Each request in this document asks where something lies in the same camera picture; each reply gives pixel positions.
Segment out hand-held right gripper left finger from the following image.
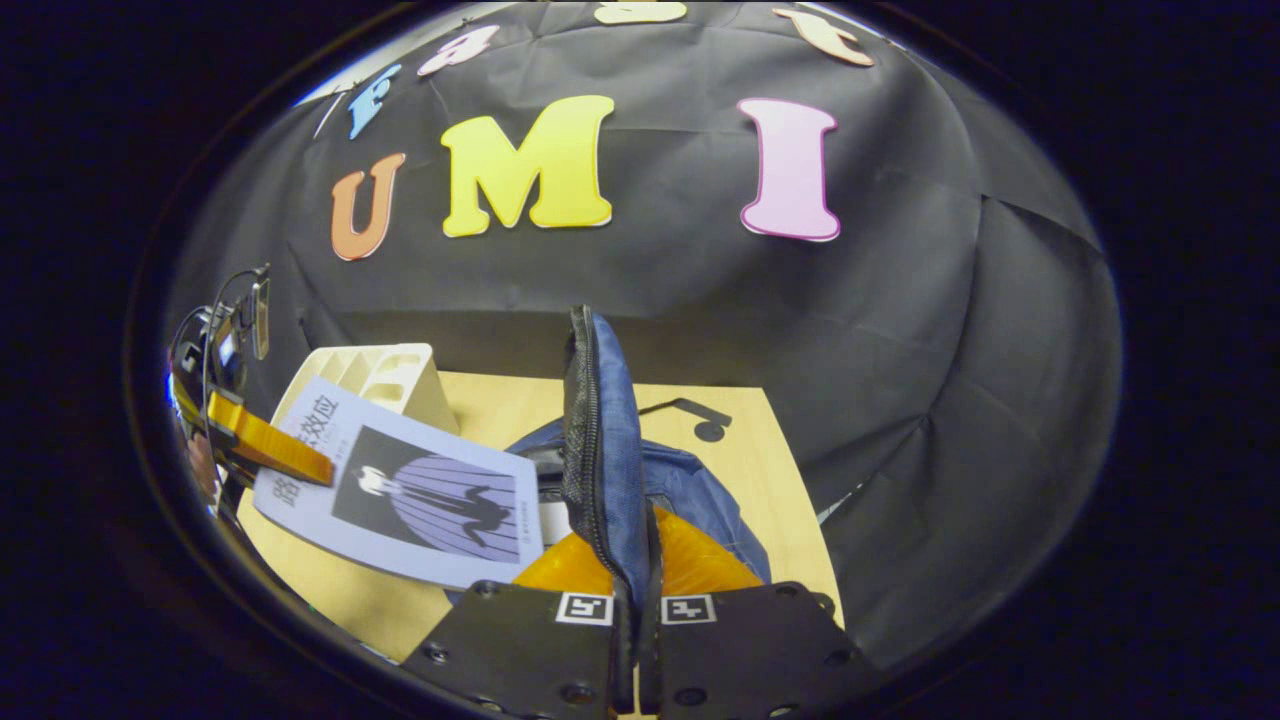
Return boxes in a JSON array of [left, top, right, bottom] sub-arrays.
[[400, 530, 623, 720]]

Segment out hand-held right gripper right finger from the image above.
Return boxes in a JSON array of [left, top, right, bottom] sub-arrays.
[[640, 505, 866, 720]]

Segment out cream plastic bookshelf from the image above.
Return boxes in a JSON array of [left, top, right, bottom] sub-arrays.
[[272, 343, 461, 436]]

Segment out purple cover book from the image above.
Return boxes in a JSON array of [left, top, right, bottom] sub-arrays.
[[252, 375, 546, 591]]

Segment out blue schoolbag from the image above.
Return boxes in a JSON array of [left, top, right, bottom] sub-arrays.
[[505, 305, 773, 601]]

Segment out black backdrop cloth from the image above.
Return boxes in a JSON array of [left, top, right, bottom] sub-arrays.
[[160, 0, 1126, 671]]

